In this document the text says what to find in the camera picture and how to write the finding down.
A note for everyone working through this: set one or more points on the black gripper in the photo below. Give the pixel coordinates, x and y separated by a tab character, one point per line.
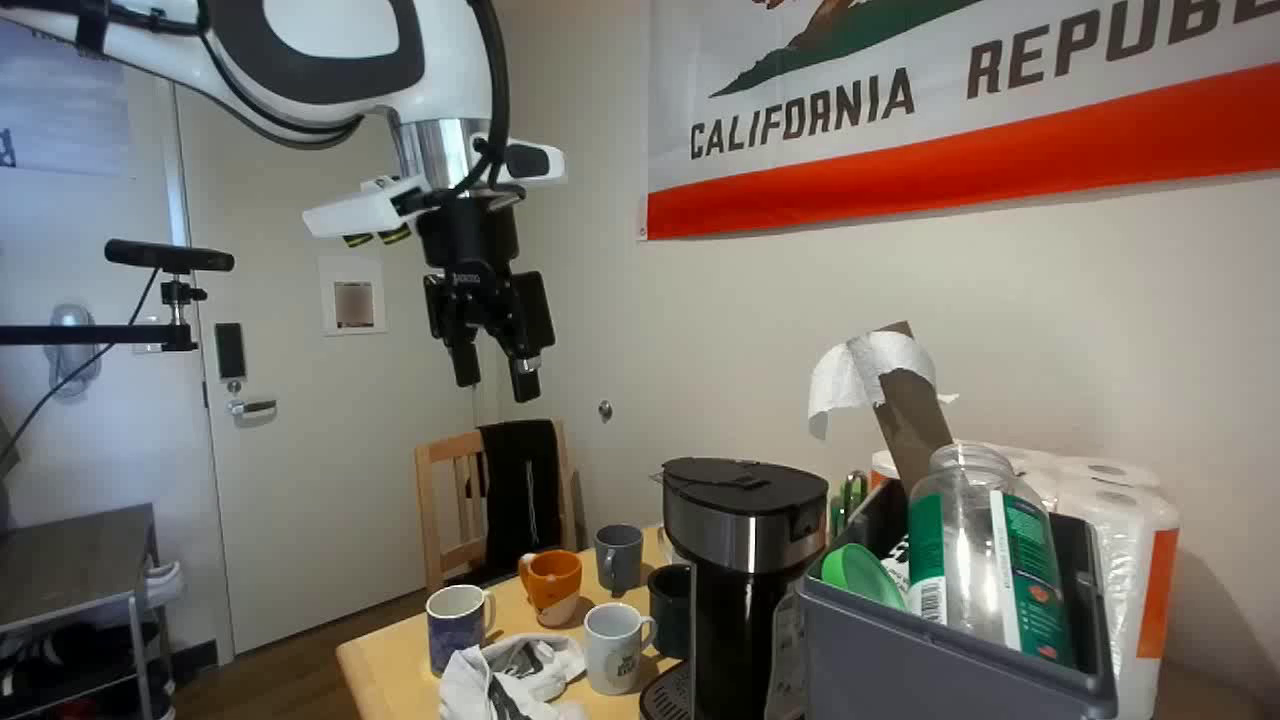
486	300

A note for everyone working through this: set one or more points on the black coffee machine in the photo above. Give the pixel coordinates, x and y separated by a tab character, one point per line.
743	546

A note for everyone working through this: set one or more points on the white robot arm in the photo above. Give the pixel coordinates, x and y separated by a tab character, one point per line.
335	80

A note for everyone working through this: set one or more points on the small framed photo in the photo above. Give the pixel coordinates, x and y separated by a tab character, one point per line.
354	306

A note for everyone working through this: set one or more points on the wooden chair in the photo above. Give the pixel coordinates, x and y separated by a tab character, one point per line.
447	513

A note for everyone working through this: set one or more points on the white door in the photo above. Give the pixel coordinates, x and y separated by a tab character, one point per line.
335	504

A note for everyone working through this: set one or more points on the orange mug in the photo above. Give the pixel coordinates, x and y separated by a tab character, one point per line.
550	585

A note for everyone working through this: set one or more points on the grey mug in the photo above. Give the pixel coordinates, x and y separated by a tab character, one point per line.
619	556

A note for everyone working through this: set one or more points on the black door keypad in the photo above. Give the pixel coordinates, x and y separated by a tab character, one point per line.
231	349

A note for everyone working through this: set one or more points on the white and blue mug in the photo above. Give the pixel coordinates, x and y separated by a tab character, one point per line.
459	628

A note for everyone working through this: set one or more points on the dark mug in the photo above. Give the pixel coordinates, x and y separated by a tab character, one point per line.
669	609

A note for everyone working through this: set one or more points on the crumpled white paper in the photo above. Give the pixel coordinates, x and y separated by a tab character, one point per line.
515	678

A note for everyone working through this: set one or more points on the paper towel roll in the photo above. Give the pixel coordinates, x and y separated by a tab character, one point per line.
895	385

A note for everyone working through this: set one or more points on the green plastic bottle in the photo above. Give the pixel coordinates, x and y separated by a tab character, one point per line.
860	574

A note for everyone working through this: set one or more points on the grey metal cart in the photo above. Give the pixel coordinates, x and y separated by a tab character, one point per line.
72	566

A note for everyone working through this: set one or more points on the California Republic flag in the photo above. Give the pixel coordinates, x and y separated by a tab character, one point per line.
933	133

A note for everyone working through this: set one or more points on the clear bottle with green label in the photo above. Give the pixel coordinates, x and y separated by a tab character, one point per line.
980	554

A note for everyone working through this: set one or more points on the grey plastic bin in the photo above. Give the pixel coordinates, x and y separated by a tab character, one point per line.
921	666

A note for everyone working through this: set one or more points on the small wall knob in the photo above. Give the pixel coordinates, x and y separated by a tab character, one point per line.
606	408

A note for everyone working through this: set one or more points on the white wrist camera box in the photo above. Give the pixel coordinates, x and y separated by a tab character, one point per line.
366	209

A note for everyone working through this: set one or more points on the black bar camera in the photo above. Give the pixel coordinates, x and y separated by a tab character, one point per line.
167	253

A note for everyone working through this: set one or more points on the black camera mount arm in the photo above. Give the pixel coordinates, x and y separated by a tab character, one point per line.
93	338

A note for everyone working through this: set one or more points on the camera tripod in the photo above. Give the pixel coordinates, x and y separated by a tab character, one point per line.
82	364

